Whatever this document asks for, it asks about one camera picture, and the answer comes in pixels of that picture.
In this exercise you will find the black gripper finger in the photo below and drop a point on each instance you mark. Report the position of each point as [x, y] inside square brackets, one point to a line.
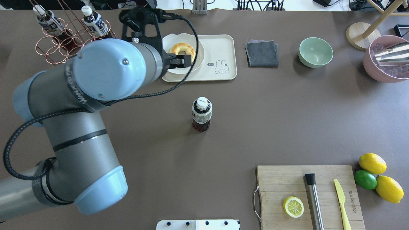
[185, 57]
[174, 65]

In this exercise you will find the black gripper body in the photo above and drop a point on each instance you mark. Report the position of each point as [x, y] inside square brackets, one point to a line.
[165, 62]

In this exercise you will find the tea bottle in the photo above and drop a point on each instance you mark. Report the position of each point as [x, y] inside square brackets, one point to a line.
[94, 22]
[49, 22]
[201, 114]

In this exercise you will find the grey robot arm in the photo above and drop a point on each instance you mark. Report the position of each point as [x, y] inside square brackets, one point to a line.
[66, 101]

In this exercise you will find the tea bottle in rack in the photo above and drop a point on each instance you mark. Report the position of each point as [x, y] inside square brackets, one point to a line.
[49, 22]
[94, 22]

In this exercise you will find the cream tray with bunny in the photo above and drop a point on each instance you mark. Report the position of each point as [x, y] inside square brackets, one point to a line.
[219, 62]

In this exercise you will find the glazed donut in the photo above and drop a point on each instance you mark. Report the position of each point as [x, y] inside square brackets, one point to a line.
[187, 48]

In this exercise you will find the white plate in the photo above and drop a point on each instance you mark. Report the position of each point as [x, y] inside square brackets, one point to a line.
[172, 39]

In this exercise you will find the grey folded cloth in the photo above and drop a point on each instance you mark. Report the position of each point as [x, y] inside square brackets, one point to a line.
[262, 53]

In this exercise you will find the green bowl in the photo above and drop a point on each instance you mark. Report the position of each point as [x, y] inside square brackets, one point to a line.
[315, 52]

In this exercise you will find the wooden cutting board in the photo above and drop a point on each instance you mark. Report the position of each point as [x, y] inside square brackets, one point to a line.
[276, 183]

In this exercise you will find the lemon half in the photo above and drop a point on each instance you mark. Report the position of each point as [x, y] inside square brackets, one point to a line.
[293, 207]

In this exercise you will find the wooden stand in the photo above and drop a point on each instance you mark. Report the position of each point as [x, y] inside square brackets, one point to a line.
[361, 34]

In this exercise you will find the steel muddler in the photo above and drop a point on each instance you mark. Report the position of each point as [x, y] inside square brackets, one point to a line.
[316, 214]

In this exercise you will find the pink bowl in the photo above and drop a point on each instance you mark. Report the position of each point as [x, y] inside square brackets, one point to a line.
[387, 73]

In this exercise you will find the green lime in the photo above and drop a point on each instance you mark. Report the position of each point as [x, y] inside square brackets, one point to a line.
[365, 179]

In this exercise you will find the whole lemon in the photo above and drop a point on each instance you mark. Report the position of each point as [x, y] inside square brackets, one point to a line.
[389, 189]
[372, 163]

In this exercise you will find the steel ice scoop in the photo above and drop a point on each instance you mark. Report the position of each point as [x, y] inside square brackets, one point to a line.
[395, 55]

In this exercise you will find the yellow plastic knife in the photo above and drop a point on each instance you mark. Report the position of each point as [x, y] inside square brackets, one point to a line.
[342, 199]

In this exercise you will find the copper wire bottle rack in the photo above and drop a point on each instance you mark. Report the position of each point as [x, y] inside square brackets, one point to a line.
[58, 49]

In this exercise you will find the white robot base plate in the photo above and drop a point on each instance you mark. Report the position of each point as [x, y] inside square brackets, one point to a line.
[199, 224]

